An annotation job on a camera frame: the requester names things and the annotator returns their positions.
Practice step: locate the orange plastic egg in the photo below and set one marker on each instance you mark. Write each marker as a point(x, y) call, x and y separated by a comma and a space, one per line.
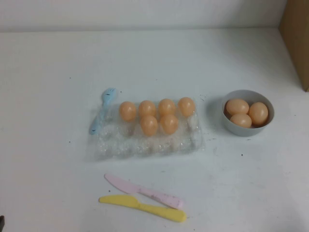
point(127, 111)
point(186, 106)
point(147, 107)
point(169, 123)
point(241, 120)
point(166, 106)
point(237, 107)
point(258, 113)
point(149, 124)

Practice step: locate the clear plastic egg tray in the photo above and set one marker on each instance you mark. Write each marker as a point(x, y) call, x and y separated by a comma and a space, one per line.
point(144, 147)

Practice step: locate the brown cardboard box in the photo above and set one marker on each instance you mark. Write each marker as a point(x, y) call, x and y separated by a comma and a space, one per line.
point(297, 36)

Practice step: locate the blue plastic spoon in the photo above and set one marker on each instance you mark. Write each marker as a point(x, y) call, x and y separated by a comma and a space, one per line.
point(109, 95)

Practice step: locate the pink plastic knife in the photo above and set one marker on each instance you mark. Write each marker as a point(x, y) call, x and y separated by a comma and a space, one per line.
point(125, 184)

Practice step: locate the grey round bowl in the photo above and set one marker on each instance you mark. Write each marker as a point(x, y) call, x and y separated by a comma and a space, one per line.
point(241, 132)

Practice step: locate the yellow plastic knife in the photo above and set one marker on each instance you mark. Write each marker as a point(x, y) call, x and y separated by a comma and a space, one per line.
point(120, 200)

